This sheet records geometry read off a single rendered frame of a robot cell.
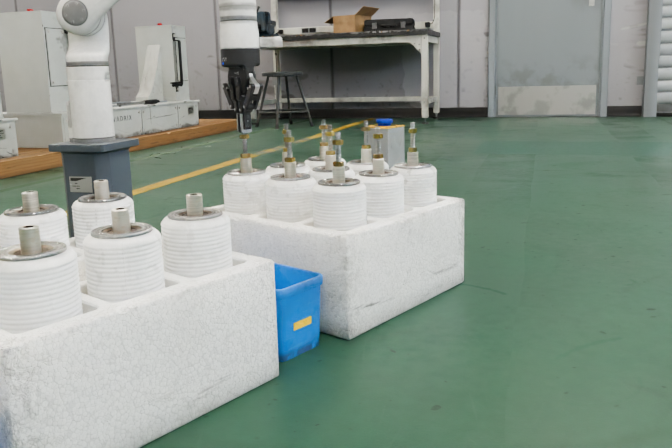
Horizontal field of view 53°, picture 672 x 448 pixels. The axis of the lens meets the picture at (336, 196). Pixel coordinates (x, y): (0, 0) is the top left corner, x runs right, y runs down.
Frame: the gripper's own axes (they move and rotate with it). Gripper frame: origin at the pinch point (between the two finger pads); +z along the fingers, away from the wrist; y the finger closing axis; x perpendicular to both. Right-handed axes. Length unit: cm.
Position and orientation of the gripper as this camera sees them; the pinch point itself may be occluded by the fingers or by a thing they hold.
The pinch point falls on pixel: (244, 122)
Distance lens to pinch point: 133.5
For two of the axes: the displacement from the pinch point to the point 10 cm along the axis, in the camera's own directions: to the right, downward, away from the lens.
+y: 5.8, 1.4, -8.0
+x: 8.2, -1.3, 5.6
